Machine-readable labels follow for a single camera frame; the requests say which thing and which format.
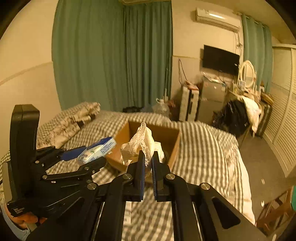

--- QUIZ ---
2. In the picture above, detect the white louvred wardrobe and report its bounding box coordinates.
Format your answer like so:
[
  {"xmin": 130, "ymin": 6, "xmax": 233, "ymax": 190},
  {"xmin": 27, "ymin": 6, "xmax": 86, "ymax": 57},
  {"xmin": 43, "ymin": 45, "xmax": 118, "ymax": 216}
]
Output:
[{"xmin": 263, "ymin": 44, "xmax": 295, "ymax": 178}]

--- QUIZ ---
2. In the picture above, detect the black wall television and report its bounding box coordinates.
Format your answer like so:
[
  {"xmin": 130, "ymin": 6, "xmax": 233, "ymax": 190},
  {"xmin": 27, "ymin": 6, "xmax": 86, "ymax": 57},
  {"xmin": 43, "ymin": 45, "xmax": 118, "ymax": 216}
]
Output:
[{"xmin": 202, "ymin": 45, "xmax": 240, "ymax": 75}]

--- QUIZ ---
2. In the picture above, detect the green curtain by wardrobe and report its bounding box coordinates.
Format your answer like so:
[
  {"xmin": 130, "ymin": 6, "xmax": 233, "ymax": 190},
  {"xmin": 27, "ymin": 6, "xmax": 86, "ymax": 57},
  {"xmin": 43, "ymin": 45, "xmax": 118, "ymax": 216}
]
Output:
[{"xmin": 241, "ymin": 15, "xmax": 273, "ymax": 93}]

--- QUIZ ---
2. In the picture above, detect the wooden stool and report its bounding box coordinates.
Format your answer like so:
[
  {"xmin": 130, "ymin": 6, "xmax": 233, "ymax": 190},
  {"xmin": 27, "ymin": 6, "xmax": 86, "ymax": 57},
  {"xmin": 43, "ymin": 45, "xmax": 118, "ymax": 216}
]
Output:
[{"xmin": 255, "ymin": 186, "xmax": 295, "ymax": 236}]

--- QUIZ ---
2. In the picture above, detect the person's left hand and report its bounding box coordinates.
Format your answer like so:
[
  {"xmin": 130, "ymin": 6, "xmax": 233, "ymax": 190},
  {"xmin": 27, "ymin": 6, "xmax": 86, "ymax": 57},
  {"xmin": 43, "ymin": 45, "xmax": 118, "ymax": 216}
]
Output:
[{"xmin": 4, "ymin": 204, "xmax": 47, "ymax": 230}]

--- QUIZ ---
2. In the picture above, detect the grey checked bed cover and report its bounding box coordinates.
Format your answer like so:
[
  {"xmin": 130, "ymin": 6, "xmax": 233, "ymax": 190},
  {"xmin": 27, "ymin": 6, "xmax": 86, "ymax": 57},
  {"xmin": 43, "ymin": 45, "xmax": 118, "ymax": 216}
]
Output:
[{"xmin": 0, "ymin": 109, "xmax": 256, "ymax": 241}]

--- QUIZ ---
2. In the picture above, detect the grey mini fridge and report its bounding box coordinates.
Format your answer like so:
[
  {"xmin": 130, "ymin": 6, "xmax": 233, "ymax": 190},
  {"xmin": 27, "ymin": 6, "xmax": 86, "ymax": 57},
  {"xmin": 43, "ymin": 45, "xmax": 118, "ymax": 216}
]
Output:
[{"xmin": 201, "ymin": 76, "xmax": 227, "ymax": 102}]

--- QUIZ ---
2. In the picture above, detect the cream lace cloth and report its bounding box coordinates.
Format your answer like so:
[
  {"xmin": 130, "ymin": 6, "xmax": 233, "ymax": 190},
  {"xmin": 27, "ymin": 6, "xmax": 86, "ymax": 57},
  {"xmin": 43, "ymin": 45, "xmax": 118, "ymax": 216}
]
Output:
[{"xmin": 120, "ymin": 122, "xmax": 165, "ymax": 167}]

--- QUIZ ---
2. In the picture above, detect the blue white tissue box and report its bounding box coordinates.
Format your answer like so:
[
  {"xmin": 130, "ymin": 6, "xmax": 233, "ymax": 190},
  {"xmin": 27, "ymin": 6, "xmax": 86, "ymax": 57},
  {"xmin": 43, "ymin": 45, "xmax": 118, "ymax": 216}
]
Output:
[{"xmin": 77, "ymin": 137, "xmax": 116, "ymax": 166}]

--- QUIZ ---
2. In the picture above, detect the brown cardboard box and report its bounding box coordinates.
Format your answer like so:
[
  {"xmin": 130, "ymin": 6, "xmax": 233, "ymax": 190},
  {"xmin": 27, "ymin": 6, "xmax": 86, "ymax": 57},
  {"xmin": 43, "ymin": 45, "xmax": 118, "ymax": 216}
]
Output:
[{"xmin": 106, "ymin": 120, "xmax": 181, "ymax": 172}]

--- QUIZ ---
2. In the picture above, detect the chair with black jacket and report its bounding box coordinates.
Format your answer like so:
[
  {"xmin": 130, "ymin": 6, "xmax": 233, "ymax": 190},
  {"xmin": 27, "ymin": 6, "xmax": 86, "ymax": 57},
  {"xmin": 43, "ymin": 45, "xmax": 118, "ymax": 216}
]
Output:
[{"xmin": 210, "ymin": 99, "xmax": 251, "ymax": 147}]

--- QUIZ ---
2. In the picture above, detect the large clear water bottle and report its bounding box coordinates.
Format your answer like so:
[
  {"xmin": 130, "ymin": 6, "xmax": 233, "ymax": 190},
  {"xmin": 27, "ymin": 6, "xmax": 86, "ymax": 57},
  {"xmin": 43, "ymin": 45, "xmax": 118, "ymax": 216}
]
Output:
[{"xmin": 152, "ymin": 98, "xmax": 170, "ymax": 118}]

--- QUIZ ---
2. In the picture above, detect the white suitcase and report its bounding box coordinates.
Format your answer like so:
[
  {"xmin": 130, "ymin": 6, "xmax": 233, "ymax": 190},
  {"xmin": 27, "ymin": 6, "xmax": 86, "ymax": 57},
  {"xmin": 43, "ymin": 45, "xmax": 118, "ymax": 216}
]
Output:
[{"xmin": 179, "ymin": 85, "xmax": 199, "ymax": 121}]

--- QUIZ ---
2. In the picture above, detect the white air conditioner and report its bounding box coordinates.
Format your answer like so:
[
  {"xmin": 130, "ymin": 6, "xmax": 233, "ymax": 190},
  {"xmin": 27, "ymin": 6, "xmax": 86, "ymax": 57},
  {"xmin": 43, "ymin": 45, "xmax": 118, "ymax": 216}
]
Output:
[{"xmin": 195, "ymin": 8, "xmax": 241, "ymax": 32}]

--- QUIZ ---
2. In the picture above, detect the green curtain behind bed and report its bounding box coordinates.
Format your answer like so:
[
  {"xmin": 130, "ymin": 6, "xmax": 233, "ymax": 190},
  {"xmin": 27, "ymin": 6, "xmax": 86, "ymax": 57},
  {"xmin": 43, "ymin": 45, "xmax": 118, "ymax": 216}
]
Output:
[{"xmin": 52, "ymin": 1, "xmax": 173, "ymax": 111}]

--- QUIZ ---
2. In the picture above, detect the floral patterned pillow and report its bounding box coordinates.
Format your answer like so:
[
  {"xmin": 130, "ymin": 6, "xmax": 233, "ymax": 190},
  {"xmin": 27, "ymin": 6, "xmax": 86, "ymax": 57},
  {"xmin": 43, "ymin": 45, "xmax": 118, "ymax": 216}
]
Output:
[{"xmin": 36, "ymin": 102, "xmax": 100, "ymax": 149}]

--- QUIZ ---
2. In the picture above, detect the white padded coat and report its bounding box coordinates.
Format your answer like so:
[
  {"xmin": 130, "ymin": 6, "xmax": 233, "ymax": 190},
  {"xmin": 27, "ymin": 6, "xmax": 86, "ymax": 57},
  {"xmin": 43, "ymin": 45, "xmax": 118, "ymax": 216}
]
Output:
[{"xmin": 241, "ymin": 96, "xmax": 262, "ymax": 133}]

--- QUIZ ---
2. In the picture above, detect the white oval vanity mirror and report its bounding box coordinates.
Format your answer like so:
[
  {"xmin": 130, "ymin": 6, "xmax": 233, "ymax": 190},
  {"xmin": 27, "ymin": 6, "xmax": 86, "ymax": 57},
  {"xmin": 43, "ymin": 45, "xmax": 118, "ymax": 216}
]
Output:
[{"xmin": 237, "ymin": 60, "xmax": 256, "ymax": 90}]

